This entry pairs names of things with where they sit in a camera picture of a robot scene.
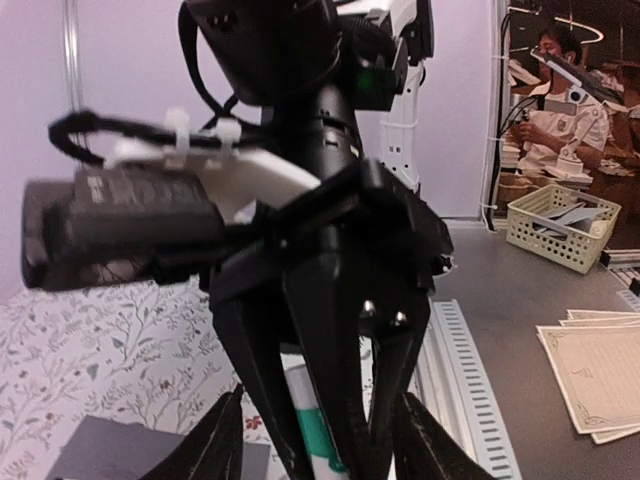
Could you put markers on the spare grey envelopes in basket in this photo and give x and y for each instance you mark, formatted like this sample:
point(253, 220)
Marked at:
point(577, 216)

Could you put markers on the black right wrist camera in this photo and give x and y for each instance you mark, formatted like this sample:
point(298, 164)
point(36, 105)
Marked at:
point(108, 226)

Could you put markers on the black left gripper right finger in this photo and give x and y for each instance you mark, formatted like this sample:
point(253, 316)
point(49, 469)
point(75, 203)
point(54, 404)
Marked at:
point(425, 451)

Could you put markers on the aluminium slotted front rail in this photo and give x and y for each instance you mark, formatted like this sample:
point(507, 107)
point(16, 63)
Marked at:
point(454, 386)

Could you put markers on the floral patterned table mat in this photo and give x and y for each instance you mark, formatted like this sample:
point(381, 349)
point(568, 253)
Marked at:
point(140, 354)

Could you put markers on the green perforated storage basket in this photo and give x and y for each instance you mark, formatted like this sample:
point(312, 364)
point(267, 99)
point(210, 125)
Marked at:
point(578, 251)

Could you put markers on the left aluminium frame post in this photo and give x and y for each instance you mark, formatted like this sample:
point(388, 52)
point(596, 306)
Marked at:
point(72, 69)

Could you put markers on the grey-blue envelope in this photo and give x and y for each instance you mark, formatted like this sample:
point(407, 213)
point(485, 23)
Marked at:
point(106, 449)

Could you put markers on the stack of spare letter papers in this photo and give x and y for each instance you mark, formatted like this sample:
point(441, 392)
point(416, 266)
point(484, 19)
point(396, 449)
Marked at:
point(594, 357)

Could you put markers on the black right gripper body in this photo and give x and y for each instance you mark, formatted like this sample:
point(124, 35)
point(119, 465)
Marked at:
point(358, 255)

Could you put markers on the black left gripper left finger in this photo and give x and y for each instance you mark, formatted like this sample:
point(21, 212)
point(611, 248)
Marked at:
point(213, 450)

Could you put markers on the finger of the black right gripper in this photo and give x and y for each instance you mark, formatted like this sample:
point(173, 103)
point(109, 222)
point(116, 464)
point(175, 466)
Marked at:
point(252, 324)
point(396, 349)

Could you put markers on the green glue stick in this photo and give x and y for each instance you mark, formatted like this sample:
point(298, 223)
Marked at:
point(325, 462)

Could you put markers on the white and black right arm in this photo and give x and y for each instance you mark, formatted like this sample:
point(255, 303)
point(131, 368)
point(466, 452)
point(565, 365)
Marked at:
point(313, 69)

